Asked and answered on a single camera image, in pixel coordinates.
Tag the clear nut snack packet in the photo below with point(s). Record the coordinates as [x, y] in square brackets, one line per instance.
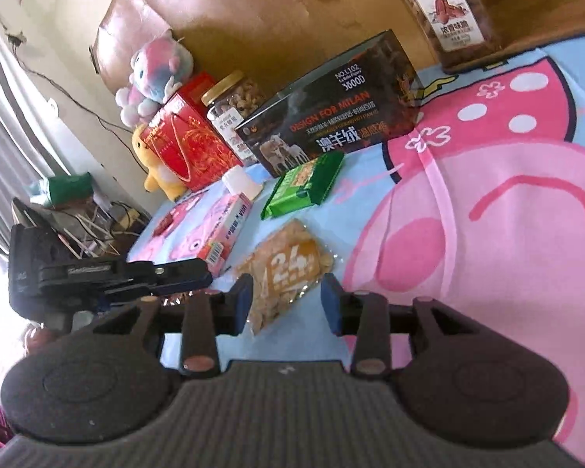
[282, 263]

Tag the small red packet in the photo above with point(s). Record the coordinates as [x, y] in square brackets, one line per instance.
[164, 225]

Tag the yellow plush toy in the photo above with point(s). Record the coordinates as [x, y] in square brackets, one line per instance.
[144, 151]

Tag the brown seat cushion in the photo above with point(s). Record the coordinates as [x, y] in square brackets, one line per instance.
[126, 19]

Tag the black printed storage box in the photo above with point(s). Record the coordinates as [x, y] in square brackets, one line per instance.
[321, 122]

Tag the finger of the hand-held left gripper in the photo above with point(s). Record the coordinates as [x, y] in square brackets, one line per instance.
[165, 287]
[170, 269]

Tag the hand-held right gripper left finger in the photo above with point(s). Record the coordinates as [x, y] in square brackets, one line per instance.
[243, 302]

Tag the red gift box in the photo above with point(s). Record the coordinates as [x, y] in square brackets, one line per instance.
[190, 141]

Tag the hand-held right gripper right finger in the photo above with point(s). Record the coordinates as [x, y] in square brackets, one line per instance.
[330, 304]

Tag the green snack packet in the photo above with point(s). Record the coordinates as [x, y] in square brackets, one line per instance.
[302, 185]

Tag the grey curtain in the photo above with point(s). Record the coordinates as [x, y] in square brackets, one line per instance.
[5, 146]

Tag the person's left hand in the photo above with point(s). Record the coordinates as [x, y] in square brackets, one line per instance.
[35, 340]

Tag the small white container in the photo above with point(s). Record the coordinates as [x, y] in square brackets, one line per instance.
[239, 183]

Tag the pink blue plush toy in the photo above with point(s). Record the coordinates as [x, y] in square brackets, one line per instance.
[156, 70]

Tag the pink carton box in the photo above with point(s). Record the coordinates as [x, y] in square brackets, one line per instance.
[229, 224]

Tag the printed blanket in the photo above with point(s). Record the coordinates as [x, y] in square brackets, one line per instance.
[468, 204]

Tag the green plastic bag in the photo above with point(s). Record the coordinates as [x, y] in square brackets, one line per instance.
[66, 187]

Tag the pecan jar with gold lid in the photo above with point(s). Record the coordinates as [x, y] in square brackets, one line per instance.
[448, 14]

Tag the wooden headboard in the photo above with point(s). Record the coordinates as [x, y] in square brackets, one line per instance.
[282, 5]

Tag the cashew jar with gold lid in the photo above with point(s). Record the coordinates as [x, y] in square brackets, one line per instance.
[229, 102]

